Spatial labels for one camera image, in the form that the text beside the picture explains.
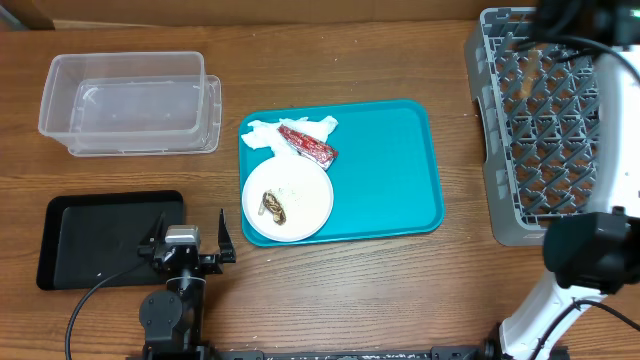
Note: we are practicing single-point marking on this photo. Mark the red snack wrapper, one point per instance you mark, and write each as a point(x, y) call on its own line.
point(307, 146)

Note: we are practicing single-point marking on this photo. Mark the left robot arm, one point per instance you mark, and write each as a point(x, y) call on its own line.
point(173, 318)

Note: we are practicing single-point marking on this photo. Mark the clear plastic bin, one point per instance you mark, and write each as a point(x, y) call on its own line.
point(132, 103)

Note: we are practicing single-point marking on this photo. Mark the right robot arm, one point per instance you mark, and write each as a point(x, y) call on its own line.
point(590, 256)

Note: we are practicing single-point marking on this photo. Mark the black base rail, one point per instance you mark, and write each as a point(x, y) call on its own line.
point(435, 353)

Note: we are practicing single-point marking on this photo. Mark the white round plate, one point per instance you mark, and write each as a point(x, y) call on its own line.
point(302, 187)

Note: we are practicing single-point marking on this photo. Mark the brown food scrap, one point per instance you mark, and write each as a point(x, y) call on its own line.
point(271, 204)

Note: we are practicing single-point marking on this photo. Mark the wooden chopstick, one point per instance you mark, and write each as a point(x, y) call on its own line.
point(530, 73)

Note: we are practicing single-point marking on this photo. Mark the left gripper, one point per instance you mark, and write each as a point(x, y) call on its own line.
point(214, 264)

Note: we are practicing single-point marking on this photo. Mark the grey dishwasher rack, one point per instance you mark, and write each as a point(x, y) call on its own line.
point(540, 152)

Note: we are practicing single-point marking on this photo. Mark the teal serving tray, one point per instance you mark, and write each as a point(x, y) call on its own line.
point(385, 178)

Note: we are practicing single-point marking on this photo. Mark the crumpled white napkin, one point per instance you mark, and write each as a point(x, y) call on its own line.
point(266, 135)

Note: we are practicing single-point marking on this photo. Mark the black plastic tray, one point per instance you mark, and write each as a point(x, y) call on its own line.
point(87, 238)

